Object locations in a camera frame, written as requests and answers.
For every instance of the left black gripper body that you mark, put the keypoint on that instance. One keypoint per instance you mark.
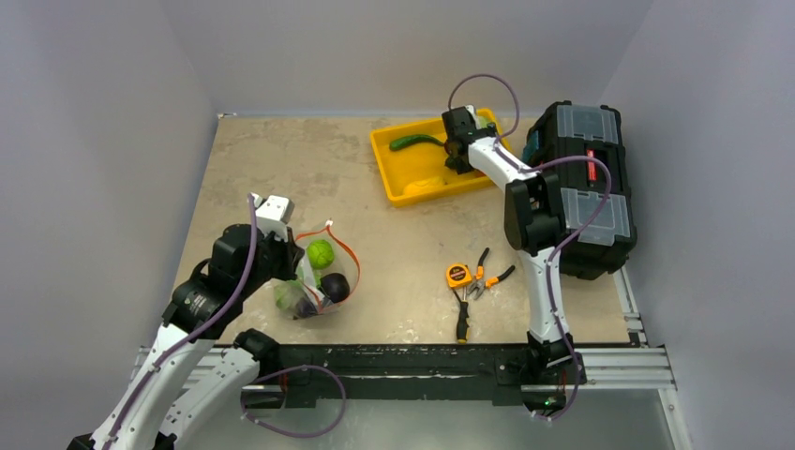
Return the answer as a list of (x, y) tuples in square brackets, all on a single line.
[(277, 261)]

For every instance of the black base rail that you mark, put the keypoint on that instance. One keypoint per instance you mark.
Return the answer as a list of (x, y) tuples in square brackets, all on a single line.
[(300, 375)]

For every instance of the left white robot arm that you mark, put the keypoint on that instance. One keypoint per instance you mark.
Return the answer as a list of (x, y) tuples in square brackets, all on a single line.
[(158, 411)]

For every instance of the orange handled pliers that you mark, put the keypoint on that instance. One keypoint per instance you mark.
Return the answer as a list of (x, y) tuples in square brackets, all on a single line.
[(481, 282)]

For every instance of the purple eggplant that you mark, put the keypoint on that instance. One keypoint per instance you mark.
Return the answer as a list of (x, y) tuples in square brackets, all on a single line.
[(334, 289)]

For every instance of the yellow plastic tray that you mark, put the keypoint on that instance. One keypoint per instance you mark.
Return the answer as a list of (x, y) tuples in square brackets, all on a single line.
[(399, 168)]

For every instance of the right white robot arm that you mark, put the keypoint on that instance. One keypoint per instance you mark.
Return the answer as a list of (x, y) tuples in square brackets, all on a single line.
[(533, 224)]

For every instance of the clear orange zip bag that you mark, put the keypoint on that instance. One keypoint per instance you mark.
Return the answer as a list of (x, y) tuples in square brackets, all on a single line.
[(346, 261)]

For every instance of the white cauliflower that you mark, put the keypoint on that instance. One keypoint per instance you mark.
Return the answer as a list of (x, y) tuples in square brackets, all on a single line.
[(289, 296)]

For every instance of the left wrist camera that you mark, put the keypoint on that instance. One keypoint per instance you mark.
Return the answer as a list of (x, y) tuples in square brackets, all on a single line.
[(271, 215)]

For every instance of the green lime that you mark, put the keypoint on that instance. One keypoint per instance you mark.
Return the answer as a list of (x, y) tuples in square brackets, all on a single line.
[(320, 254)]

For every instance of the yellow tape measure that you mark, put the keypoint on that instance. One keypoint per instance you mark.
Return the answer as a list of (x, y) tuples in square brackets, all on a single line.
[(458, 275)]

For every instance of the black yellow screwdriver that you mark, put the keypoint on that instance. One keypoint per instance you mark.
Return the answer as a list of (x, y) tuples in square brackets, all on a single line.
[(462, 327)]

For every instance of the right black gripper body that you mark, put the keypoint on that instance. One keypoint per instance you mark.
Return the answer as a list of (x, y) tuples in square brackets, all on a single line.
[(454, 158)]

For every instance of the dark green chili pepper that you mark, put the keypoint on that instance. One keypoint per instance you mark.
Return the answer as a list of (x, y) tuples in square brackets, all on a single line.
[(410, 140)]

